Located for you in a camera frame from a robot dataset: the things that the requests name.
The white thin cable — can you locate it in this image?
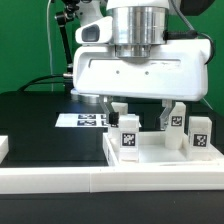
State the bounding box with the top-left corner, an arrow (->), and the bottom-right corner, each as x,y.
45,0 -> 55,92

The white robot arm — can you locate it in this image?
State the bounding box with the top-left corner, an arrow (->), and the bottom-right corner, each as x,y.
73,0 -> 214,129

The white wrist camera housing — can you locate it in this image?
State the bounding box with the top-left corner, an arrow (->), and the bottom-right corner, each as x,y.
75,16 -> 113,44

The white square table top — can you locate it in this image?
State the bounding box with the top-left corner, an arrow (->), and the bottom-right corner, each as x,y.
103,132 -> 224,166

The black cable bundle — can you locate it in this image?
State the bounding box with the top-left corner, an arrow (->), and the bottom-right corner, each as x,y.
18,73 -> 74,92

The white front fence wall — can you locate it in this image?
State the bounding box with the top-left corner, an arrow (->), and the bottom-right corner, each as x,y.
0,165 -> 224,194

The white left fence wall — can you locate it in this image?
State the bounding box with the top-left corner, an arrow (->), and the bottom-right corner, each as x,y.
0,136 -> 9,164

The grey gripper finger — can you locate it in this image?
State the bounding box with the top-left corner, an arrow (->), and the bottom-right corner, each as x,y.
156,99 -> 176,131
99,95 -> 119,127

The white fence wall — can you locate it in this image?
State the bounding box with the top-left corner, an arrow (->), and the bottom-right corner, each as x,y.
0,136 -> 9,164
0,165 -> 224,194

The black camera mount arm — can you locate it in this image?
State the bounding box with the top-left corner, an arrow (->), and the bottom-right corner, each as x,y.
55,0 -> 80,73

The white sheet with markers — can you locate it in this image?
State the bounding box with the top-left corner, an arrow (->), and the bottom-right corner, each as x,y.
55,113 -> 107,128

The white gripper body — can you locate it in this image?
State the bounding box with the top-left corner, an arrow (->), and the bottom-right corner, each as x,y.
73,39 -> 210,101

